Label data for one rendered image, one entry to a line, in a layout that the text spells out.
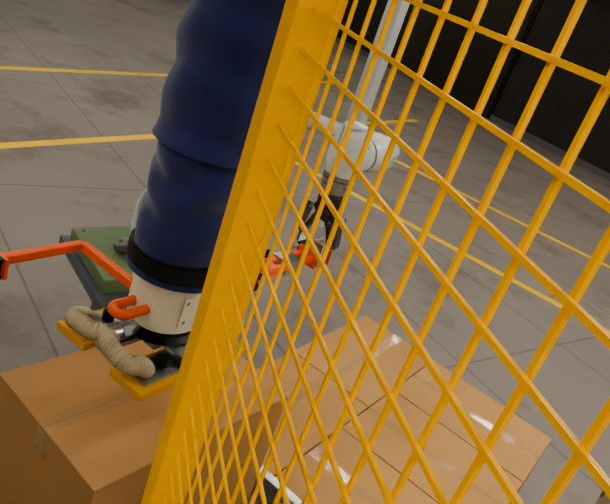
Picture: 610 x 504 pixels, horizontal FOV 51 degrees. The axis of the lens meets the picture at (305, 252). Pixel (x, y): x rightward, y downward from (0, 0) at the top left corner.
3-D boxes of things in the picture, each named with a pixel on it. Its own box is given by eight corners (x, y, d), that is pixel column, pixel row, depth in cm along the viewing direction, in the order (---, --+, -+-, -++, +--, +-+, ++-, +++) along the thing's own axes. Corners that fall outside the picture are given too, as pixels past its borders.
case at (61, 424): (63, 615, 143) (94, 491, 127) (-19, 494, 163) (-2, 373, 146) (249, 498, 189) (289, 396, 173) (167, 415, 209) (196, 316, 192)
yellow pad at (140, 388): (138, 403, 130) (144, 384, 128) (108, 375, 135) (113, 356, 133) (244, 354, 158) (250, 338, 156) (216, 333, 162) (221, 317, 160)
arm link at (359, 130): (342, 182, 176) (369, 180, 186) (361, 130, 170) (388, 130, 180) (314, 166, 182) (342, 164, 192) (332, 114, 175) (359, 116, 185)
